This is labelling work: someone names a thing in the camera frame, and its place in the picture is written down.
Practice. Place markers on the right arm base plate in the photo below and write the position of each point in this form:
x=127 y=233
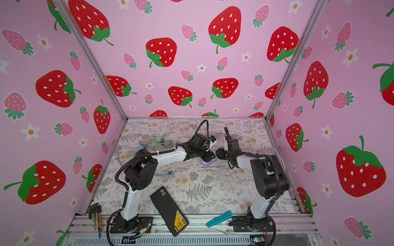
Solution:
x=246 y=223

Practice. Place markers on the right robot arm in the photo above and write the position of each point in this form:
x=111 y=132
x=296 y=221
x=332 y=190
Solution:
x=269 y=178

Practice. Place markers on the teal plug adapter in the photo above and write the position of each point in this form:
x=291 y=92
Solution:
x=142 y=149

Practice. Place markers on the black rectangular device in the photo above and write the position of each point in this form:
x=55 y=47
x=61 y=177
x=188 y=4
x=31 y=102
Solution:
x=172 y=215

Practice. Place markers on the green plug adapter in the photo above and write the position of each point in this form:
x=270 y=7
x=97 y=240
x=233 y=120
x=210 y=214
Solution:
x=160 y=140

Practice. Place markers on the purple power strip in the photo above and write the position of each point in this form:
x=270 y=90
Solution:
x=207 y=164

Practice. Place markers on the teal plastic tool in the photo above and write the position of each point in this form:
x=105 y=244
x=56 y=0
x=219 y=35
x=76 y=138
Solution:
x=220 y=219

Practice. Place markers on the aluminium front rail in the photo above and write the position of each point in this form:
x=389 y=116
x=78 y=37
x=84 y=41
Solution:
x=292 y=230

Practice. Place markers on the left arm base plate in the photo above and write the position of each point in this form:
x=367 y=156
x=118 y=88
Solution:
x=119 y=225

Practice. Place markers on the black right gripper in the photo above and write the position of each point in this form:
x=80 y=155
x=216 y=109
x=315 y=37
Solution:
x=220 y=154

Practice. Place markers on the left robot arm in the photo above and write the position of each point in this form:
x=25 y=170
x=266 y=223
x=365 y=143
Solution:
x=137 y=174

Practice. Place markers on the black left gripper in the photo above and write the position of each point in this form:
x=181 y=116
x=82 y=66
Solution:
x=208 y=156

